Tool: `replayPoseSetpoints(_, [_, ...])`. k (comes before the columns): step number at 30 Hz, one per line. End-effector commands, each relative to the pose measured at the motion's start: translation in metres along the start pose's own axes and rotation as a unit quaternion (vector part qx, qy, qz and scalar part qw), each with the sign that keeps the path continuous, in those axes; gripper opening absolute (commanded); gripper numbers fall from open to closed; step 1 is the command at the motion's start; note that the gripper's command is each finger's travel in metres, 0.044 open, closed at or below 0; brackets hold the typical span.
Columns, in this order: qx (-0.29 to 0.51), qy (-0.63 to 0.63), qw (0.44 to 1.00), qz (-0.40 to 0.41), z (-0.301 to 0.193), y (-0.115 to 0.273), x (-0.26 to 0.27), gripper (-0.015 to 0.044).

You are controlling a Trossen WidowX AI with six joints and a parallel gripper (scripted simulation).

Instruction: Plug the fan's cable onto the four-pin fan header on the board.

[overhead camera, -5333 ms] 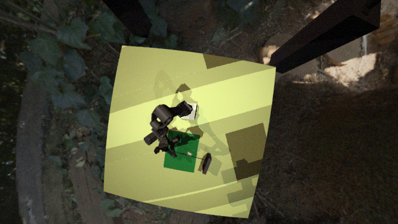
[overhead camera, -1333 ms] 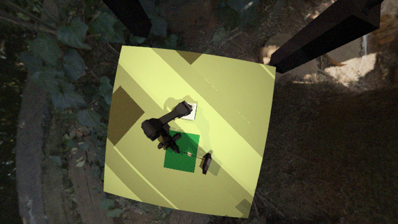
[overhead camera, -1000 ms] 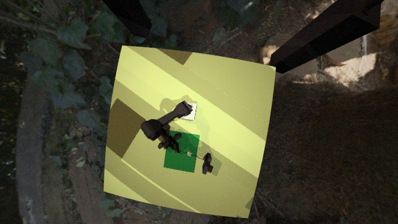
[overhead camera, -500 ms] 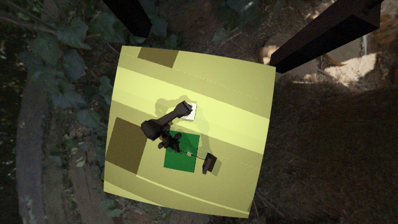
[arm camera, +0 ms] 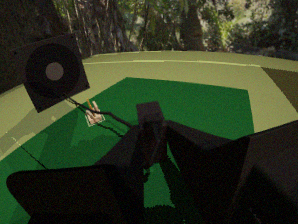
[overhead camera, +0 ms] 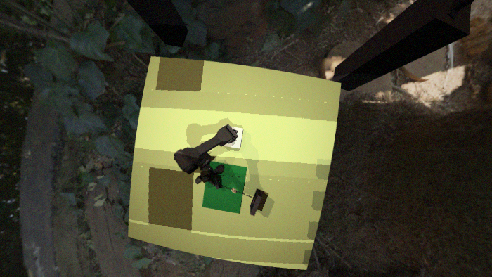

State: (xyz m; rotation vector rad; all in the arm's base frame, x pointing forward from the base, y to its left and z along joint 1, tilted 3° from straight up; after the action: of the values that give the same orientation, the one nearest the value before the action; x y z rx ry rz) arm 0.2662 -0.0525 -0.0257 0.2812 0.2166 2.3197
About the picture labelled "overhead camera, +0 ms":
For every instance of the green circuit board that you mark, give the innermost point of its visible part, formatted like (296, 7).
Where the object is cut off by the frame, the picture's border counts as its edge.
(232, 177)

